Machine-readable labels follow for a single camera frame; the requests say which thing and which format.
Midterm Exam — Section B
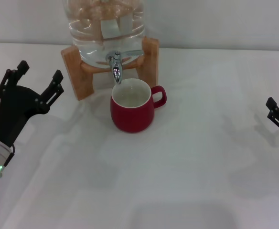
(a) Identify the thin dark cable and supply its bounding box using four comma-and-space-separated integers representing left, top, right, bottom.
2, 145, 16, 172

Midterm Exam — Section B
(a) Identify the glass water dispenser jar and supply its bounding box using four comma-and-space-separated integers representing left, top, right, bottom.
62, 0, 146, 69

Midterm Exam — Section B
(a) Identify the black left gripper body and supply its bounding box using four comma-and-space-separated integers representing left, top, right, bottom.
0, 85, 48, 150

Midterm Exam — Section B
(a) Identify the red ceramic cup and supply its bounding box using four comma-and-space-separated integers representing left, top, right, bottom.
110, 78, 168, 134

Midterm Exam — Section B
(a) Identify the chrome faucet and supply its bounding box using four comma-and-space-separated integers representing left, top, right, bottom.
105, 49, 145, 85

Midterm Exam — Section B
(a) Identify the wooden dispenser stand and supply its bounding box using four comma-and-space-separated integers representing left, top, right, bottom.
60, 37, 160, 101

